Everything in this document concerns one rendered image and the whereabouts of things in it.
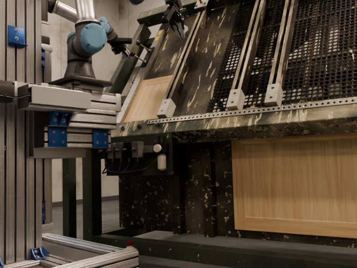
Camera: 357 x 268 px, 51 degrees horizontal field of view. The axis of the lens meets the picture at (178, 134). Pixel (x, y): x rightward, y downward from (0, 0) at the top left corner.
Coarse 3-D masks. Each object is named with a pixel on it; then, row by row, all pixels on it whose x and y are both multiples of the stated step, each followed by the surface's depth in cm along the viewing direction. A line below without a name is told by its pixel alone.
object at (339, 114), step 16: (272, 112) 183; (288, 112) 178; (304, 112) 173; (320, 112) 169; (336, 112) 165; (352, 112) 161; (128, 128) 231; (144, 128) 223; (160, 128) 216; (176, 128) 209; (192, 128) 203; (208, 128) 197; (224, 128) 192; (240, 128) 188; (256, 128) 184; (272, 128) 181; (288, 128) 177; (304, 128) 174; (320, 128) 171; (336, 128) 168; (352, 128) 165
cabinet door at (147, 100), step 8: (144, 80) 262; (152, 80) 257; (160, 80) 252; (168, 80) 248; (144, 88) 256; (152, 88) 251; (160, 88) 247; (136, 96) 254; (144, 96) 250; (152, 96) 246; (160, 96) 241; (136, 104) 248; (144, 104) 244; (152, 104) 240; (160, 104) 235; (128, 112) 247; (136, 112) 243; (144, 112) 239; (152, 112) 235; (128, 120) 241; (136, 120) 237
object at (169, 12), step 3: (168, 6) 198; (171, 6) 196; (174, 6) 197; (168, 9) 196; (171, 9) 195; (174, 9) 196; (165, 12) 196; (168, 12) 194; (171, 12) 195; (165, 15) 193; (168, 15) 193; (171, 15) 195; (162, 18) 194; (165, 18) 192; (168, 18) 193; (162, 21) 194; (165, 21) 193; (168, 21) 193
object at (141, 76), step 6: (162, 30) 291; (156, 36) 290; (162, 36) 289; (156, 42) 284; (156, 48) 281; (150, 60) 274; (144, 66) 269; (150, 66) 273; (144, 72) 267; (138, 78) 264; (144, 78) 266; (138, 84) 260; (132, 90) 257; (132, 96) 253; (126, 102) 252; (126, 108) 247; (120, 114) 246; (120, 120) 242
